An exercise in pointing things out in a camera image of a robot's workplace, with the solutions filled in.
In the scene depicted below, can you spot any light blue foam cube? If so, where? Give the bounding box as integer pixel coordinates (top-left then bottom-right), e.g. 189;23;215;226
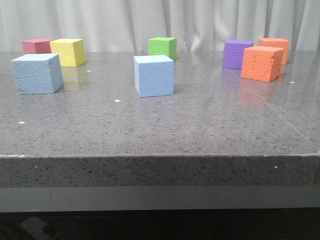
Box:
133;55;175;98
11;53;64;95

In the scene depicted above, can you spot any green foam cube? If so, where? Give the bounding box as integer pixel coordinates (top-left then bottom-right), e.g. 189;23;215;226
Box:
148;37;177;60

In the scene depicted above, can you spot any purple foam cube right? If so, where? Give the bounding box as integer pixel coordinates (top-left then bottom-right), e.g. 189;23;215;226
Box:
222;40;254;70

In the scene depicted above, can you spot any grey curtain backdrop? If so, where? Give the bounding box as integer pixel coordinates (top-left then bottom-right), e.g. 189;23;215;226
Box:
0;0;320;52

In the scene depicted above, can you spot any yellow foam cube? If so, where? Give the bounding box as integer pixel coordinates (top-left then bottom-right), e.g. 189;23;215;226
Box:
50;38;86;67

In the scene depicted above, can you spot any orange foam cube front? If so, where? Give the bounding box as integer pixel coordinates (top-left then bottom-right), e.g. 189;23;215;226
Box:
240;45;284;82

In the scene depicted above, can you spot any orange foam cube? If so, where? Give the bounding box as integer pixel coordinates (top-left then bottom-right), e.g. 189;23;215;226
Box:
257;37;290;65
240;45;284;82

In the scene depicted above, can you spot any orange foam cube rear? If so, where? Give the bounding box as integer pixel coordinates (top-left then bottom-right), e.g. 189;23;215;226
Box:
257;37;290;65

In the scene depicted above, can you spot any red foam cube far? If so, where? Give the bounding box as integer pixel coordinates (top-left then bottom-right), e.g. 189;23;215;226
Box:
21;38;53;54

